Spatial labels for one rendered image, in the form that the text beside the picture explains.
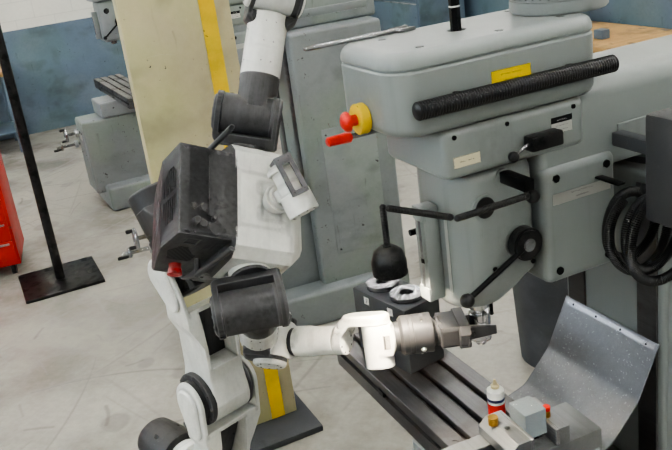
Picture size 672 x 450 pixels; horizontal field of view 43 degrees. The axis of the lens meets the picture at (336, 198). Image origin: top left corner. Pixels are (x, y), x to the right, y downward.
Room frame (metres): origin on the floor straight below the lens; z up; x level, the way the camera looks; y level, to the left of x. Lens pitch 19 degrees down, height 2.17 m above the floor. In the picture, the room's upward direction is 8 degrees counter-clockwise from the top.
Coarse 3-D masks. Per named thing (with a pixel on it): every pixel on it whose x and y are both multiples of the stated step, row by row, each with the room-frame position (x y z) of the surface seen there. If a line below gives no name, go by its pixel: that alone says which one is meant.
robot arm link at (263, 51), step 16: (304, 0) 1.93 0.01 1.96; (256, 16) 1.92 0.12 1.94; (272, 16) 1.92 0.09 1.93; (288, 16) 1.98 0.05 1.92; (256, 32) 1.90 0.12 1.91; (272, 32) 1.91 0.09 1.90; (256, 48) 1.89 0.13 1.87; (272, 48) 1.89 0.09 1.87; (256, 64) 1.87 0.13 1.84; (272, 64) 1.88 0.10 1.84
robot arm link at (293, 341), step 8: (296, 320) 1.82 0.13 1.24; (280, 328) 1.75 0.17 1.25; (288, 328) 1.77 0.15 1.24; (296, 328) 1.76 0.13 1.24; (304, 328) 1.75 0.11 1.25; (312, 328) 1.74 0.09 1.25; (320, 328) 1.74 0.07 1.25; (328, 328) 1.72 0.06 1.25; (280, 336) 1.74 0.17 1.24; (288, 336) 1.75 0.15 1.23; (296, 336) 1.74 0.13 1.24; (304, 336) 1.73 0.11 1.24; (312, 336) 1.72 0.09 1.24; (320, 336) 1.71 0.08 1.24; (328, 336) 1.70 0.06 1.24; (280, 344) 1.73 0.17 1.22; (288, 344) 1.74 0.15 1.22; (296, 344) 1.73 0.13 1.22; (304, 344) 1.72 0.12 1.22; (312, 344) 1.71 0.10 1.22; (320, 344) 1.70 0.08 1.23; (328, 344) 1.70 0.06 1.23; (272, 352) 1.72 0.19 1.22; (280, 352) 1.72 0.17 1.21; (288, 352) 1.74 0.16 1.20; (296, 352) 1.73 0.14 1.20; (304, 352) 1.72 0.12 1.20; (312, 352) 1.72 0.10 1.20; (320, 352) 1.71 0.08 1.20; (328, 352) 1.70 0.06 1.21
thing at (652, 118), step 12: (648, 120) 1.48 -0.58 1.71; (660, 120) 1.45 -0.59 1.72; (648, 132) 1.48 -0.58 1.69; (660, 132) 1.45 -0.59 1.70; (648, 144) 1.48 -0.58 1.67; (660, 144) 1.45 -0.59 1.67; (648, 156) 1.48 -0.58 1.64; (660, 156) 1.45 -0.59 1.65; (648, 168) 1.48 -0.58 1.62; (660, 168) 1.45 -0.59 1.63; (648, 180) 1.48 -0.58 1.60; (660, 180) 1.45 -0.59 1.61; (648, 192) 1.48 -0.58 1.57; (660, 192) 1.45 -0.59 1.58; (648, 204) 1.48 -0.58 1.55; (660, 204) 1.45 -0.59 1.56; (648, 216) 1.48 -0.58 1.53; (660, 216) 1.45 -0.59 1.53
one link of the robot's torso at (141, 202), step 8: (152, 184) 2.00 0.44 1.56; (136, 192) 1.99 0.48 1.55; (144, 192) 1.98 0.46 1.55; (152, 192) 1.99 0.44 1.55; (128, 200) 2.01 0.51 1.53; (136, 200) 1.98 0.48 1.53; (144, 200) 1.98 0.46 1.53; (152, 200) 1.98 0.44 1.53; (136, 208) 1.98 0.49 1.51; (144, 208) 1.94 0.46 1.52; (152, 208) 1.94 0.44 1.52; (136, 216) 1.97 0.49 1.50; (144, 216) 1.94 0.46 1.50; (152, 216) 1.91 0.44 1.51; (144, 224) 1.95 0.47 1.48; (152, 224) 1.92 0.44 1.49; (144, 232) 1.96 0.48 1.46; (152, 232) 1.93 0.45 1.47; (192, 288) 1.83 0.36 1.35; (200, 288) 1.93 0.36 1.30; (184, 296) 1.91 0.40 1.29
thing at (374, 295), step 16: (368, 288) 2.10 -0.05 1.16; (384, 288) 2.07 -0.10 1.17; (400, 288) 2.06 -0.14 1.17; (416, 288) 2.04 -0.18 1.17; (368, 304) 2.07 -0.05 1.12; (384, 304) 2.02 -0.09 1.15; (400, 304) 1.99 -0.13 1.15; (416, 304) 1.98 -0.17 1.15; (432, 304) 2.00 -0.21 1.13; (400, 352) 1.98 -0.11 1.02; (432, 352) 1.99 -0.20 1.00; (416, 368) 1.96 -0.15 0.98
